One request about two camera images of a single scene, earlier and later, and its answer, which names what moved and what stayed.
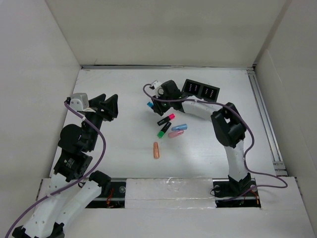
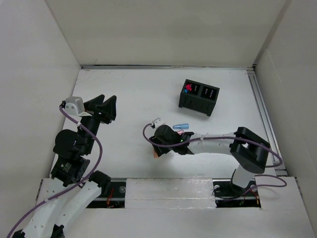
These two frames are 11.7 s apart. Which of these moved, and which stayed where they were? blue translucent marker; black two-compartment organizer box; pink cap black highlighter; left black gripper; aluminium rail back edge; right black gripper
Moved: right black gripper; pink cap black highlighter
Stayed: left black gripper; blue translucent marker; black two-compartment organizer box; aluminium rail back edge
